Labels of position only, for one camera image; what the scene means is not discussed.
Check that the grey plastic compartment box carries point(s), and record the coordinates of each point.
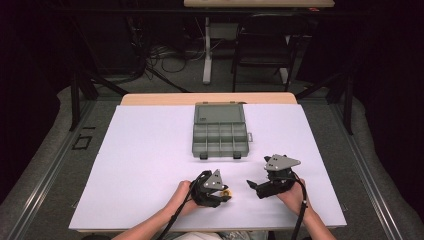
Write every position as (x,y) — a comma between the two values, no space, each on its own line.
(220,140)

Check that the white-legged wooden desk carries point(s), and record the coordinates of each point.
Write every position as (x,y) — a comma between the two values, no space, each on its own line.
(207,50)

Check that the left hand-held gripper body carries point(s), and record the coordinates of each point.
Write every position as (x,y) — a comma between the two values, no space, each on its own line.
(203,191)

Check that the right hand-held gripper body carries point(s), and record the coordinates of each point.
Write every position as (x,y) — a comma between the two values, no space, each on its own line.
(276,186)

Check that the black metal stand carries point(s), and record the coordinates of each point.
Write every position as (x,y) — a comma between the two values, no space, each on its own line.
(75,100)
(348,106)

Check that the wooden table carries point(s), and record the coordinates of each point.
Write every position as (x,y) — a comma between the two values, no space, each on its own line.
(160,99)

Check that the white table sheet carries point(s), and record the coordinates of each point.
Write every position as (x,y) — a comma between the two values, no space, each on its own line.
(140,150)

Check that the person's left hand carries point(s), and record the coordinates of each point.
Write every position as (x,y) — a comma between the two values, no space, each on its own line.
(182,198)

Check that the black chair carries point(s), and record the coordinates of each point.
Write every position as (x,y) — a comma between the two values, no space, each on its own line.
(263,43)

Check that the aluminium floor rail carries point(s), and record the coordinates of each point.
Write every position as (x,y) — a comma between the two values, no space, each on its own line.
(368,176)
(48,176)

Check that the person's right hand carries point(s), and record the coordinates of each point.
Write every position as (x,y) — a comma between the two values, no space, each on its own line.
(296,200)

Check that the person's clothing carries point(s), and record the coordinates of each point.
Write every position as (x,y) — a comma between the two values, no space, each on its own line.
(206,236)

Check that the grey metal box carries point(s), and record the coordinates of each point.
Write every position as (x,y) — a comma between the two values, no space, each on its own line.
(223,31)

